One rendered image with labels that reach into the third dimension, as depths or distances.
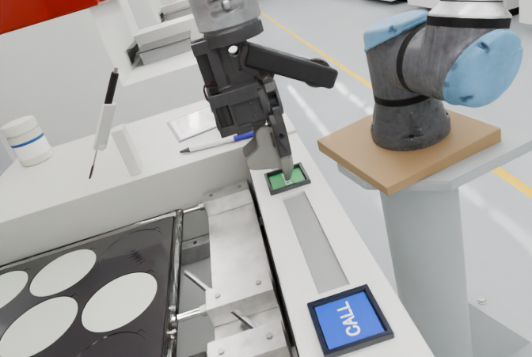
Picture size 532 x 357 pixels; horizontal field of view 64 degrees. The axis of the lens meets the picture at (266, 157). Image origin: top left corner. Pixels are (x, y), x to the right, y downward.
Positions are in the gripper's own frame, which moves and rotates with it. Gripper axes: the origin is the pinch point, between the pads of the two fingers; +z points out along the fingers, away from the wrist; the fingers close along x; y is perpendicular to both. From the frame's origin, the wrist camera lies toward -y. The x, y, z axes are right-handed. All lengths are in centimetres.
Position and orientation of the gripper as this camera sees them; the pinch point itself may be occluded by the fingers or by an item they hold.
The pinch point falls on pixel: (290, 169)
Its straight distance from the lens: 57.9
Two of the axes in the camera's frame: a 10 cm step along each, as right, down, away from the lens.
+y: -9.5, 3.0, -0.2
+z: 2.6, 8.6, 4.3
